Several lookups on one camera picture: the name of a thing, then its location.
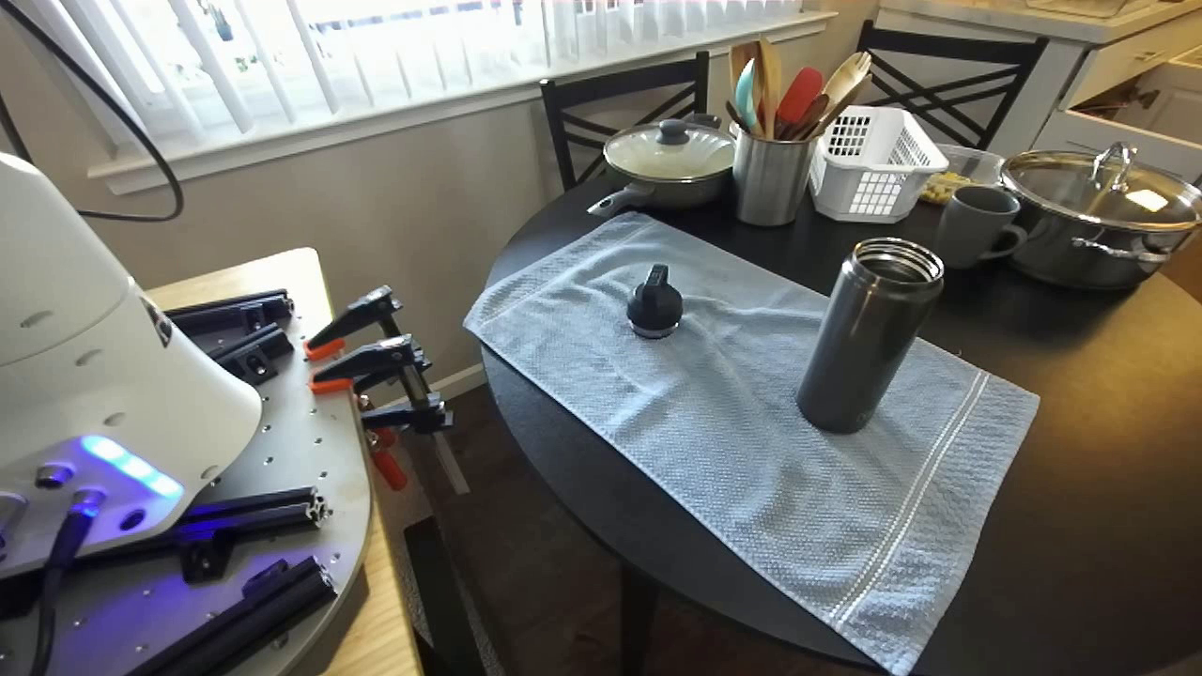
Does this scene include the black orange bar clamp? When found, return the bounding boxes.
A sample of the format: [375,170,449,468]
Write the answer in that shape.
[301,282,404,369]
[306,329,478,501]

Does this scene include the black angled bracket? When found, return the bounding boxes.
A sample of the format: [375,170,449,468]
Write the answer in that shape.
[166,284,301,386]

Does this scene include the black bottle lid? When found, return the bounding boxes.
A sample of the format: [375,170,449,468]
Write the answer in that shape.
[624,260,691,347]

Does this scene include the light blue towel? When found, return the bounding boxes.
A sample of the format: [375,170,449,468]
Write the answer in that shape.
[462,208,1045,676]

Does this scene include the wooden spatula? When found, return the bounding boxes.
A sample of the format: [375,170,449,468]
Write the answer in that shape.
[753,39,787,134]

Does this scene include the grey frying pan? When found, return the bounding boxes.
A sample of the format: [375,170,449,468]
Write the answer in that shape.
[582,167,737,220]

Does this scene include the grey metal mounting plate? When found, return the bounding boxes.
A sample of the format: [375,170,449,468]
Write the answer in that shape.
[0,293,380,676]

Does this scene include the white window blinds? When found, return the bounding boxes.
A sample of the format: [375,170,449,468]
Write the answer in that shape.
[7,0,806,158]

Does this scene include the wooden spoon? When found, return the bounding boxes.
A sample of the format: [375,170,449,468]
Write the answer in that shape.
[806,48,876,130]

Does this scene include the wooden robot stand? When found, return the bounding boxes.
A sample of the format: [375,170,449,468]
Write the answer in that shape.
[144,244,432,676]

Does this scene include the stainless steel pot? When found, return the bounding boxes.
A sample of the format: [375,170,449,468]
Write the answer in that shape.
[1007,202,1194,301]

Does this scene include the black aluminium rail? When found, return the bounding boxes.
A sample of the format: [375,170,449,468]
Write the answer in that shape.
[120,553,343,676]
[170,485,333,586]

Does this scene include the black wall cable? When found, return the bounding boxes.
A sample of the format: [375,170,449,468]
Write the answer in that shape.
[0,0,190,228]

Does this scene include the white kitchen cabinet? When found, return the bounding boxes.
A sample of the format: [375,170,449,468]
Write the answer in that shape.
[872,0,1202,179]

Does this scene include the yellow cloth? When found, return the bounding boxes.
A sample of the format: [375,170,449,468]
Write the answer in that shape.
[917,167,970,208]

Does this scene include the black cross-back chair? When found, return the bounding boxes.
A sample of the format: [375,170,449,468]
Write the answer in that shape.
[537,48,712,194]
[851,14,1056,153]

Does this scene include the dark grey mug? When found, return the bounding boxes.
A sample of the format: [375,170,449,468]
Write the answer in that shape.
[931,185,1031,273]

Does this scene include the dark steel water bottle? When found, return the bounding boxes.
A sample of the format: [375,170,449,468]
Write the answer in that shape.
[793,234,951,439]

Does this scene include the white window sill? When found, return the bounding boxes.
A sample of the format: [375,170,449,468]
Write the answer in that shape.
[81,8,837,200]

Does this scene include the white plastic basket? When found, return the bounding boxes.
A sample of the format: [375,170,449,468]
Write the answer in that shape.
[805,101,952,228]

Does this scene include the teal spatula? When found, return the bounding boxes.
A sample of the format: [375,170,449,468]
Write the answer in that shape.
[728,55,766,140]

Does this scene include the glass pot lid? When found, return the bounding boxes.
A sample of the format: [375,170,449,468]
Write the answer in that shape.
[999,140,1202,240]

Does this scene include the red spatula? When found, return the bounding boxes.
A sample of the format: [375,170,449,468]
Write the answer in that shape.
[768,64,831,143]

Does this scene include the black base cable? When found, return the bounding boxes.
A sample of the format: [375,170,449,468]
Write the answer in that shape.
[22,485,111,676]

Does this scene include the metal utensil holder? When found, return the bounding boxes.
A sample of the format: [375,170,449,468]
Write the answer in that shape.
[728,125,818,234]

